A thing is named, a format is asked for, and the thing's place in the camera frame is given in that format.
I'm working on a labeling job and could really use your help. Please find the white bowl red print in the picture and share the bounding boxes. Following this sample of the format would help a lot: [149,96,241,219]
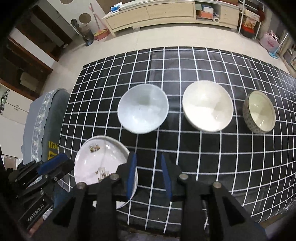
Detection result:
[117,84,169,134]

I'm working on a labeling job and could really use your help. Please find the orange box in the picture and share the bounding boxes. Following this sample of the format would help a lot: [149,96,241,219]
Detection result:
[196,10,214,19]

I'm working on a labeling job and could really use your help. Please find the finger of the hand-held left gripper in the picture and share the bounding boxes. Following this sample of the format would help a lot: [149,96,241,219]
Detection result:
[8,153,69,186]
[17,159,75,198]

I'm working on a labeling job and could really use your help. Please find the upright vacuum cleaner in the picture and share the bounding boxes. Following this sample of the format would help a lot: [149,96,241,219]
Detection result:
[70,19,94,47]

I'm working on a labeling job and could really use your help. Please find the grey sofa with lace cover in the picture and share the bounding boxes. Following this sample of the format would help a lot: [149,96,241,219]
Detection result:
[21,88,72,176]

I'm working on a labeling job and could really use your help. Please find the picture printed box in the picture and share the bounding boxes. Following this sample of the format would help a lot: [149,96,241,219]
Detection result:
[243,15,258,32]

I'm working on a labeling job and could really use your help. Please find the white metal rack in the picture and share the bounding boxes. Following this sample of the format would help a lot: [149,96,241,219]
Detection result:
[237,0,263,41]

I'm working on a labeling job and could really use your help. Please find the black white checked tablecloth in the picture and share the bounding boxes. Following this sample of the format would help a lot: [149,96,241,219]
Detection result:
[59,46,296,234]

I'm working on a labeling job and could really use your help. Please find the plain white bowl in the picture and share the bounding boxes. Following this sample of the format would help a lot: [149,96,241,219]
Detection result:
[182,80,234,132]

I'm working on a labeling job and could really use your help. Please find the green patterned bowl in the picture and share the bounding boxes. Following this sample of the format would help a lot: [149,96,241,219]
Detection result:
[242,90,276,134]

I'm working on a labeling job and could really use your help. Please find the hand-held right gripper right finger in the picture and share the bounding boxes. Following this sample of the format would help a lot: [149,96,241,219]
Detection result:
[161,153,266,241]

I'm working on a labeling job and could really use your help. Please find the blue flat mop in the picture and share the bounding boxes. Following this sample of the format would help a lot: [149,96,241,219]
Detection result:
[268,32,289,59]

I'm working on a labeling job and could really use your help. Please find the pink bag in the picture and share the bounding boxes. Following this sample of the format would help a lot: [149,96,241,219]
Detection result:
[259,30,279,51]

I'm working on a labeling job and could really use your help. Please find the white cabinet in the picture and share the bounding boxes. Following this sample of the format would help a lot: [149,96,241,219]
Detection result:
[0,86,35,126]

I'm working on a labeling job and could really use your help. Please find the dark wooden doorway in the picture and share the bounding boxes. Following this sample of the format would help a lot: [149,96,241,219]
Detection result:
[0,35,53,100]
[14,5,73,62]

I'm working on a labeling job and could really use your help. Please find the beige low cabinet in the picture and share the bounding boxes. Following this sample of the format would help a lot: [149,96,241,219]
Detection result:
[102,0,241,37]

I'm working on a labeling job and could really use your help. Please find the white plate pink flowers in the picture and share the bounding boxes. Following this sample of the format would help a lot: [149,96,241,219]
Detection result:
[75,136,139,209]

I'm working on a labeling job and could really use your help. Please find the red broom with dustpan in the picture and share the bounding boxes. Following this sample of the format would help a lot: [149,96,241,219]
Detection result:
[88,6,109,41]

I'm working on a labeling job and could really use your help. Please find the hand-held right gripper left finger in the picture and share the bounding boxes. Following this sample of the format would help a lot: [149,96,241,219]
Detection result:
[35,152,138,241]

